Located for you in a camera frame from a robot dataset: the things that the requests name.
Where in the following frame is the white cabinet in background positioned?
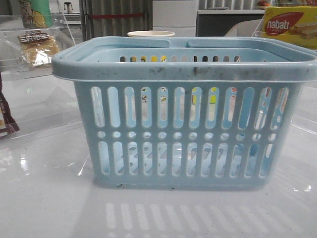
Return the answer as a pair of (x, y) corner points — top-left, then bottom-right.
(152, 0), (199, 37)

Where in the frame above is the dark maroon snack packet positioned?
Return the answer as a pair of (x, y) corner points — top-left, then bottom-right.
(0, 77), (20, 138)

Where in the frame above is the yellow nabati wafer box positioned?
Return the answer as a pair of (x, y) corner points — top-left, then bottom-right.
(260, 6), (317, 50)

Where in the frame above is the clear acrylic shelf left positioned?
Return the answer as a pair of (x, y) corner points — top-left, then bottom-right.
(0, 13), (75, 79)

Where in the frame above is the light blue plastic basket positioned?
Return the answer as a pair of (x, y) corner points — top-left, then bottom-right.
(52, 37), (317, 190)

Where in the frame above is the white paper cup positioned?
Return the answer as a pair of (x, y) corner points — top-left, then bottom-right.
(127, 30), (175, 38)

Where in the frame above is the packaged bread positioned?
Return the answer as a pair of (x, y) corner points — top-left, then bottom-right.
(17, 30), (60, 68)

